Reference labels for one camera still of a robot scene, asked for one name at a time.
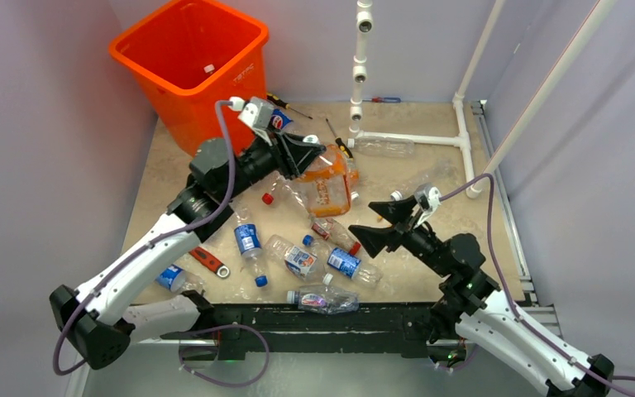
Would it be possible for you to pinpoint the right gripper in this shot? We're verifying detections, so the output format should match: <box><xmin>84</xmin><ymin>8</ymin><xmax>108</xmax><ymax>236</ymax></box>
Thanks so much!
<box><xmin>348</xmin><ymin>194</ymin><xmax>450</xmax><ymax>276</ymax></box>

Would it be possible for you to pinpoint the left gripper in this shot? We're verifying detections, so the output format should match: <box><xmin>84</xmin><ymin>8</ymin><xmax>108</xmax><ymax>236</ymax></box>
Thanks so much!
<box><xmin>221</xmin><ymin>120</ymin><xmax>324</xmax><ymax>201</ymax></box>

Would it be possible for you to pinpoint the large orange label bottle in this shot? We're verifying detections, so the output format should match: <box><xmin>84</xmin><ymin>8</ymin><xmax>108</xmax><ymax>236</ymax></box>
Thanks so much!
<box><xmin>294</xmin><ymin>144</ymin><xmax>352</xmax><ymax>218</ymax></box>

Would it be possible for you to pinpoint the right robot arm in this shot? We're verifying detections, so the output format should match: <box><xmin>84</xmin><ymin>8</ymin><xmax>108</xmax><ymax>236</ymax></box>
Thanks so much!
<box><xmin>349</xmin><ymin>192</ymin><xmax>614</xmax><ymax>396</ymax></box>

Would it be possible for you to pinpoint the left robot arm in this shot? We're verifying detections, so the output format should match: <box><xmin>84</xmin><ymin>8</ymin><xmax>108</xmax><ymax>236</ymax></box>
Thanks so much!
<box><xmin>49</xmin><ymin>132</ymin><xmax>327</xmax><ymax>375</ymax></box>

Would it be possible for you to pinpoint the Pepsi bottle near bin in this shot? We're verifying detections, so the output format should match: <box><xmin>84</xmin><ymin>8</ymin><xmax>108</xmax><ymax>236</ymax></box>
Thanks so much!
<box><xmin>271</xmin><ymin>108</ymin><xmax>300</xmax><ymax>135</ymax></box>

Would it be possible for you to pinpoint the orange plastic bin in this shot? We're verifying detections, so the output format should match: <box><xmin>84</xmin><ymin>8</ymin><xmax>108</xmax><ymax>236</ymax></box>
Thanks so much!
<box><xmin>108</xmin><ymin>1</ymin><xmax>270</xmax><ymax>155</ymax></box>

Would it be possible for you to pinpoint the black yellow short screwdriver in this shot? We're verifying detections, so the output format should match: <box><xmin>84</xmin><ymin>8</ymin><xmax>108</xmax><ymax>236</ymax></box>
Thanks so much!
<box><xmin>325</xmin><ymin>117</ymin><xmax>354</xmax><ymax>160</ymax></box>

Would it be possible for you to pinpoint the clear bottle red cap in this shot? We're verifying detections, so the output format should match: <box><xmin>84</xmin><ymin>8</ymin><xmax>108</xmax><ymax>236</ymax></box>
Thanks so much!
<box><xmin>261</xmin><ymin>173</ymin><xmax>305</xmax><ymax>209</ymax></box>

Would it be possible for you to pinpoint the blue Pocari label bottle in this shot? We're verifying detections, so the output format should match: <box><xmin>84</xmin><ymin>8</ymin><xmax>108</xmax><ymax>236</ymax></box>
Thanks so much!
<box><xmin>302</xmin><ymin>235</ymin><xmax>384</xmax><ymax>289</ymax></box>

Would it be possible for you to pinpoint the red gold label bottle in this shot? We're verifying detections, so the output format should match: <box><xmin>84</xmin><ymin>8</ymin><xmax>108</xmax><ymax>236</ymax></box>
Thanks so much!
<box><xmin>310</xmin><ymin>217</ymin><xmax>361</xmax><ymax>256</ymax></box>

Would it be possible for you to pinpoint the black yellow long screwdriver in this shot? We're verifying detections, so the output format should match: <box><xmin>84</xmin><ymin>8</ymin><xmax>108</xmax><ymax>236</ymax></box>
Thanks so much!
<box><xmin>266</xmin><ymin>92</ymin><xmax>313</xmax><ymax>120</ymax></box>

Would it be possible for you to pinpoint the clear bottle by pipe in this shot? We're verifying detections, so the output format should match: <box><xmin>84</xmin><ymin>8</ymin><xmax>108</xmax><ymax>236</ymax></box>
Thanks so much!
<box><xmin>346</xmin><ymin>136</ymin><xmax>415</xmax><ymax>158</ymax></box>

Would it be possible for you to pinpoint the red blue small screwdriver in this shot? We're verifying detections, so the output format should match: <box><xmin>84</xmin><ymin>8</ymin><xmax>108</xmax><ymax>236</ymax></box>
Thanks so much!
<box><xmin>363</xmin><ymin>97</ymin><xmax>402</xmax><ymax>103</ymax></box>

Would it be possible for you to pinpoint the white orange label bottle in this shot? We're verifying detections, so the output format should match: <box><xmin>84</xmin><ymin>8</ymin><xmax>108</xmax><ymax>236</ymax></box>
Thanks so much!
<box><xmin>265</xmin><ymin>234</ymin><xmax>327</xmax><ymax>284</ymax></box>

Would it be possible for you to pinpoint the purple label front bottle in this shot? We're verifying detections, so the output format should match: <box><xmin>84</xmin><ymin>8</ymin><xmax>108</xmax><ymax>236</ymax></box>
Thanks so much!
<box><xmin>286</xmin><ymin>274</ymin><xmax>360</xmax><ymax>315</ymax></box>

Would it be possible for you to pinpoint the blue label bottle standing cap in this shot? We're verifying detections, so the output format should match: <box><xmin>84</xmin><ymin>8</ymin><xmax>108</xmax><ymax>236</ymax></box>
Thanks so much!
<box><xmin>233</xmin><ymin>206</ymin><xmax>269</xmax><ymax>289</ymax></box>

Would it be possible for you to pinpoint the red adjustable wrench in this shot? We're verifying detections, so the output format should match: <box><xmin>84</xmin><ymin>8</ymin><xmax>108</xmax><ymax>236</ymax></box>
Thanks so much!
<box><xmin>189</xmin><ymin>246</ymin><xmax>231</xmax><ymax>279</ymax></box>

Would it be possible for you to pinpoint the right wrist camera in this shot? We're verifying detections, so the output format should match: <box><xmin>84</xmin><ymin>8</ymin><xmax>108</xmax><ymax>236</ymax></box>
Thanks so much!
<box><xmin>414</xmin><ymin>184</ymin><xmax>442</xmax><ymax>216</ymax></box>

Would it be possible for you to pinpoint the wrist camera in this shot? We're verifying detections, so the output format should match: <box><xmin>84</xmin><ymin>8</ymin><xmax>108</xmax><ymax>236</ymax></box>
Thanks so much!
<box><xmin>229</xmin><ymin>96</ymin><xmax>277</xmax><ymax>132</ymax></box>
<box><xmin>414</xmin><ymin>184</ymin><xmax>442</xmax><ymax>216</ymax></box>

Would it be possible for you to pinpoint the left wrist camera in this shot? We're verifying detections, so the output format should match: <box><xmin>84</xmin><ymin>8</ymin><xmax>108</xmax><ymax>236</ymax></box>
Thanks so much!
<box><xmin>229</xmin><ymin>96</ymin><xmax>277</xmax><ymax>132</ymax></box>

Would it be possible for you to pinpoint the white PVC pipe frame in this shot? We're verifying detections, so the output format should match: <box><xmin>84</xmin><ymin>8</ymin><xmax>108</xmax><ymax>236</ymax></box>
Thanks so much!
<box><xmin>345</xmin><ymin>0</ymin><xmax>620</xmax><ymax>199</ymax></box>

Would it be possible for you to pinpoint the aluminium frame rail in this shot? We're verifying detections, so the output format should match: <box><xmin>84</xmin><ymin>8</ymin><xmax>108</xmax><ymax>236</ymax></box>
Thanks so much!
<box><xmin>470</xmin><ymin>101</ymin><xmax>565</xmax><ymax>341</ymax></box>

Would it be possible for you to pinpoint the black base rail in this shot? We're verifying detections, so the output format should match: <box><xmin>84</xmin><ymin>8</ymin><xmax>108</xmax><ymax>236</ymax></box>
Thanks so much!
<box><xmin>161</xmin><ymin>302</ymin><xmax>460</xmax><ymax>360</ymax></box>

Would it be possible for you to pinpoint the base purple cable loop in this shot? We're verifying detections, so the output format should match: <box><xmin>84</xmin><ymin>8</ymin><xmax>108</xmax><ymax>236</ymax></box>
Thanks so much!
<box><xmin>177</xmin><ymin>323</ymin><xmax>271</xmax><ymax>389</ymax></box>

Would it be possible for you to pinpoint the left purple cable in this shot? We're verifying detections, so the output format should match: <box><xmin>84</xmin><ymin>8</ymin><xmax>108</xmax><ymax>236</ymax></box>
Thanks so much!
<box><xmin>52</xmin><ymin>99</ymin><xmax>242</xmax><ymax>377</ymax></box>

